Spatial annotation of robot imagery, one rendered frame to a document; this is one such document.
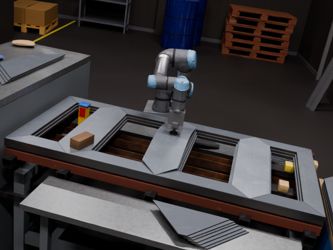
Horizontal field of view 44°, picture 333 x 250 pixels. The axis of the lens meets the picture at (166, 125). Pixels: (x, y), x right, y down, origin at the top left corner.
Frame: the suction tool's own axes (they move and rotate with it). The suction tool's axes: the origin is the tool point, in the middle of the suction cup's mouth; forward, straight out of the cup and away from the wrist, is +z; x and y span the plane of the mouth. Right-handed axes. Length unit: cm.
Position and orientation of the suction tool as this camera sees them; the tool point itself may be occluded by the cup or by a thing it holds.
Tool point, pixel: (173, 135)
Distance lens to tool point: 225.6
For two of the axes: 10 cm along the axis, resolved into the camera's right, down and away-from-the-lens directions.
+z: -1.4, 9.1, 3.9
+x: 0.9, -3.8, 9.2
